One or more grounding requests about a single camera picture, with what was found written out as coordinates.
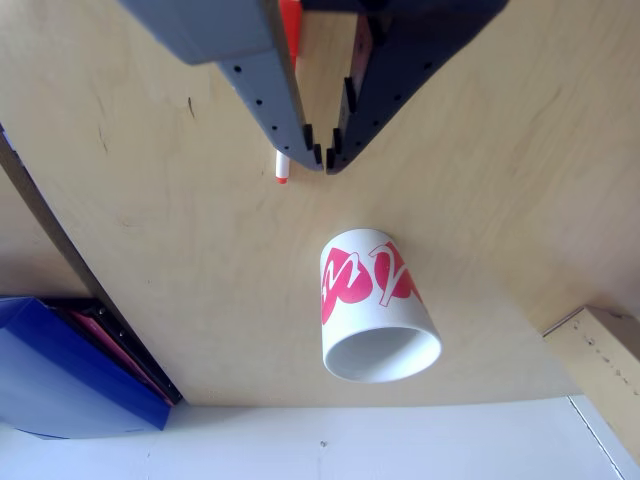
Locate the white marker pen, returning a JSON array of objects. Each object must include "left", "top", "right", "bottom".
[{"left": 273, "top": 0, "right": 304, "bottom": 185}]

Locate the white cup with red hearts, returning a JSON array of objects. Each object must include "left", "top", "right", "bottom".
[{"left": 318, "top": 228, "right": 444, "bottom": 385}]

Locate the pink folder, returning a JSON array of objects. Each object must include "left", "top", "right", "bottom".
[{"left": 69, "top": 309, "right": 171, "bottom": 396}]

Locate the black binder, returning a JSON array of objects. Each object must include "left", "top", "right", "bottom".
[{"left": 42, "top": 298, "right": 184, "bottom": 406}]

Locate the light wooden beam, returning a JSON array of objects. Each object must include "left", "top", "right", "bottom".
[{"left": 541, "top": 304, "right": 640, "bottom": 464}]

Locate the blue box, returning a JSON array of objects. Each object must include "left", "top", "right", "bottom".
[{"left": 0, "top": 295, "right": 174, "bottom": 441}]

